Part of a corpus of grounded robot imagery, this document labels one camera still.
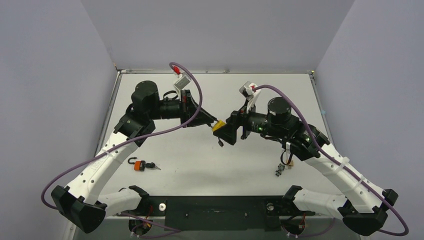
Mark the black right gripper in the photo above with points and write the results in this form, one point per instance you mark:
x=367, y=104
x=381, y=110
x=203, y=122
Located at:
x=241, y=122

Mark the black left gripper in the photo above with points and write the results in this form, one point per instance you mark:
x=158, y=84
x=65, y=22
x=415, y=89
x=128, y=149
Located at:
x=186, y=100

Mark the yellow padlock with keys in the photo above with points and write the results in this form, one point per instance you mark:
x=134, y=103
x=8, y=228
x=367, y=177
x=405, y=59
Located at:
x=219, y=124

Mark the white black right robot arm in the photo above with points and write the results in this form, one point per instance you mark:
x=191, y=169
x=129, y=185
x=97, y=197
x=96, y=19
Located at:
x=360, y=205

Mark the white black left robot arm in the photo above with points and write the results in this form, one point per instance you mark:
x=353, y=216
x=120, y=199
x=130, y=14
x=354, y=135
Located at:
x=81, y=201

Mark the small brass padlock with keys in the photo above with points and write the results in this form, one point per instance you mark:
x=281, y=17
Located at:
x=282, y=167

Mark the orange padlock with keys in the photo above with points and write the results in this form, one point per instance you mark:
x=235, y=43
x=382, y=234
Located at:
x=142, y=165

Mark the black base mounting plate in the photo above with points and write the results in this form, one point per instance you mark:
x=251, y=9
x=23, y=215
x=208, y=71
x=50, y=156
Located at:
x=220, y=213

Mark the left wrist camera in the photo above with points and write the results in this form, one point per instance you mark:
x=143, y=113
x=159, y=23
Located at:
x=183, y=79

